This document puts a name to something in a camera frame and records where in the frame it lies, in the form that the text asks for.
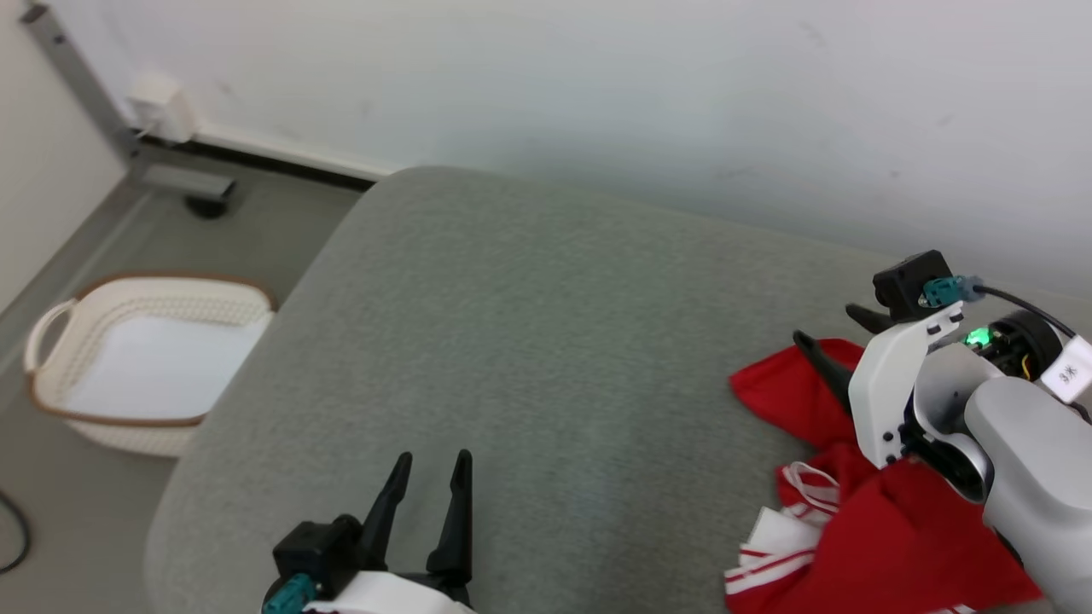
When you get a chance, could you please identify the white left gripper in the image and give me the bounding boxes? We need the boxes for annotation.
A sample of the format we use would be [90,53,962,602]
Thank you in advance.
[300,449,476,614]

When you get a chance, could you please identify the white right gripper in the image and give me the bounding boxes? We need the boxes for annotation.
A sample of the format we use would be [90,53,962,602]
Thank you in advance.
[793,300,1065,472]

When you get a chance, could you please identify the red basketball jersey white trim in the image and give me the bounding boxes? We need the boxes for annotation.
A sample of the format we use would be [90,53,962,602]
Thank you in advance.
[723,337,1046,614]

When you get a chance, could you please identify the grey fabric sofa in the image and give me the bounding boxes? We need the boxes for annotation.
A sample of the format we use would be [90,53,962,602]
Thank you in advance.
[143,165,1092,614]

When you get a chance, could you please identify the white woven laundry basket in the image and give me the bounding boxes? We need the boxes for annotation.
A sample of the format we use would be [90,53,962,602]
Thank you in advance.
[23,273,278,459]

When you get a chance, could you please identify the white and black skirting board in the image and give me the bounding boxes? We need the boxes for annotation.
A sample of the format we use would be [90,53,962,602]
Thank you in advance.
[141,124,402,193]

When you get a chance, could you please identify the black right cable teal plug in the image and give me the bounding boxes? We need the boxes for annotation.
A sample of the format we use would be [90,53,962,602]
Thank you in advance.
[920,275,1092,406]

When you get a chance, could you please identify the black floor cable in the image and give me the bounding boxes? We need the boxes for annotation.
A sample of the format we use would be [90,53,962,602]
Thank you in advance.
[0,490,32,575]

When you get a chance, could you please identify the white wall adapter box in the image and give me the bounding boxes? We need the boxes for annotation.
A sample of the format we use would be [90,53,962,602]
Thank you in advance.
[128,72,199,144]

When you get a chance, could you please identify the grey metal frame leg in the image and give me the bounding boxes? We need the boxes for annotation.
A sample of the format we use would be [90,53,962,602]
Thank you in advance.
[19,3,237,221]

